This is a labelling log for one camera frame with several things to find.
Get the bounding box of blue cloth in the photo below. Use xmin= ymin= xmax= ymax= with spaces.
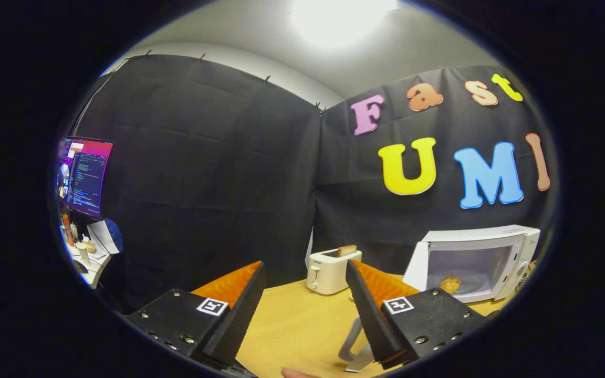
xmin=104 ymin=218 xmax=123 ymax=254

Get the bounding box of black backdrop cloth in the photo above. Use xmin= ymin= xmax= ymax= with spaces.
xmin=69 ymin=52 xmax=560 ymax=310

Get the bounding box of white toaster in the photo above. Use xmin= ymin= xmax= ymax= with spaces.
xmin=306 ymin=249 xmax=363 ymax=295

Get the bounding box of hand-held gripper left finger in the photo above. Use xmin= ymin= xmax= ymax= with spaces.
xmin=124 ymin=261 xmax=267 ymax=369

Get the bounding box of white side desk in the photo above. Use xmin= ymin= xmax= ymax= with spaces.
xmin=61 ymin=226 xmax=112 ymax=289

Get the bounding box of white paper sheet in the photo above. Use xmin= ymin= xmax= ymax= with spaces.
xmin=87 ymin=220 xmax=119 ymax=255

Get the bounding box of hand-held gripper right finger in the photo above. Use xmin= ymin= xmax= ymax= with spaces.
xmin=346 ymin=260 xmax=488 ymax=369

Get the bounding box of computer monitor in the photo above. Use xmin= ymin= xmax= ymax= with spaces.
xmin=56 ymin=136 xmax=114 ymax=219

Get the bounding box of white microwave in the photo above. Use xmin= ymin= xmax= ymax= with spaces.
xmin=338 ymin=225 xmax=540 ymax=373

